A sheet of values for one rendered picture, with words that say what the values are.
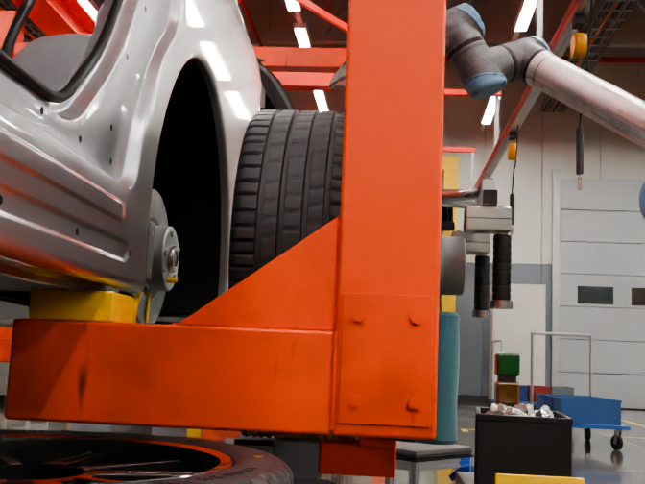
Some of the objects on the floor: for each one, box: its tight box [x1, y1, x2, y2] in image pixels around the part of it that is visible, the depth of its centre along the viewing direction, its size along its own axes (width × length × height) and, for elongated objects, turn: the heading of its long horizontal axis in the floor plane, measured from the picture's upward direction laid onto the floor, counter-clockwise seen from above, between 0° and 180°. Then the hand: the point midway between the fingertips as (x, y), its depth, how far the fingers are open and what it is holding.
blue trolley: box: [530, 331, 631, 450], centre depth 732 cm, size 104×67×96 cm
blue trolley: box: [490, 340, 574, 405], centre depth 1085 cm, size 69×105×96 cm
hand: (334, 84), depth 195 cm, fingers closed
